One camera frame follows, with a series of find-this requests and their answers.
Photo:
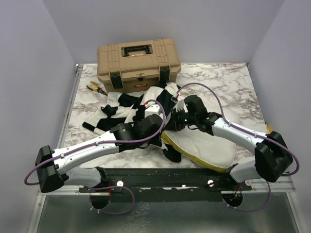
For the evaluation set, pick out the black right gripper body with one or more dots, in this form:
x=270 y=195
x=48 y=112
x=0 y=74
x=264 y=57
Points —
x=181 y=119

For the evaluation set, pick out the black white checkered pillowcase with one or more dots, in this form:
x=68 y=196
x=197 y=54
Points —
x=126 y=108

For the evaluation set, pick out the white pillow yellow edge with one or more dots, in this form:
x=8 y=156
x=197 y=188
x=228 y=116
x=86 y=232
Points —
x=208 y=151

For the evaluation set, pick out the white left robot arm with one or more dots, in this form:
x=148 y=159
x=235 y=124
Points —
x=59 y=167

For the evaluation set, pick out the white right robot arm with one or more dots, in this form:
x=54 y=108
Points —
x=272 y=156

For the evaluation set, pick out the tan plastic toolbox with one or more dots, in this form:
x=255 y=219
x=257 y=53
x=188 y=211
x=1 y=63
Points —
x=137 y=66

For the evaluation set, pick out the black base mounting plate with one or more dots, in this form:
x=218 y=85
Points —
x=163 y=176

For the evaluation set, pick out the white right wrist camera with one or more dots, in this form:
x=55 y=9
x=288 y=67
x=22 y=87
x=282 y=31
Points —
x=179 y=103

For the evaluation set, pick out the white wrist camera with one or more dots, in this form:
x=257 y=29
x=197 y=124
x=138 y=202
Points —
x=152 y=108
x=179 y=103

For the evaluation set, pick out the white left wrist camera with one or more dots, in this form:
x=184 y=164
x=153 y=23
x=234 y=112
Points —
x=152 y=108

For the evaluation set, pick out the yellow handled pliers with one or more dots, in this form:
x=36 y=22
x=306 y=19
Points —
x=96 y=88

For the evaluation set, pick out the aluminium left side rail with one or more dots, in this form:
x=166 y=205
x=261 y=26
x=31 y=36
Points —
x=69 y=108

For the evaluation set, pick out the aluminium rail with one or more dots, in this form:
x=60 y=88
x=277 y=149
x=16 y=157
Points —
x=267 y=185
x=69 y=108

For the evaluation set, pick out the aluminium front rail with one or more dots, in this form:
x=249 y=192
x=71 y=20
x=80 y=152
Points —
x=267 y=185

